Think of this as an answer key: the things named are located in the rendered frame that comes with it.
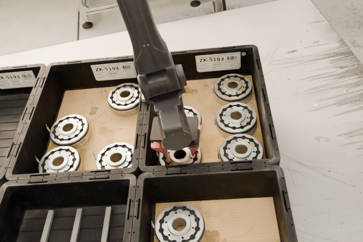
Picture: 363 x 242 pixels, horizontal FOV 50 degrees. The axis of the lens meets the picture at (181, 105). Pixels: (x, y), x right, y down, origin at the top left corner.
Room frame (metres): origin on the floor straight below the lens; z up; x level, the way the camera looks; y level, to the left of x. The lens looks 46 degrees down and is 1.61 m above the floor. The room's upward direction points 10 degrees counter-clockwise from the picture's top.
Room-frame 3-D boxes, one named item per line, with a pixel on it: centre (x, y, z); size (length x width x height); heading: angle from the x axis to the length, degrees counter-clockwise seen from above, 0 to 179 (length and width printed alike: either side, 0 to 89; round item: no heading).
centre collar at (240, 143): (0.55, -0.12, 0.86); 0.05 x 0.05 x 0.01
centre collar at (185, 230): (0.39, 0.05, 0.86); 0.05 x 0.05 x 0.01
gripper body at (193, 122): (0.56, 0.02, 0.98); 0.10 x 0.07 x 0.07; 78
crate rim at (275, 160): (0.66, -0.06, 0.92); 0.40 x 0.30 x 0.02; 172
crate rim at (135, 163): (0.70, 0.24, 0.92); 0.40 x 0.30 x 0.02; 172
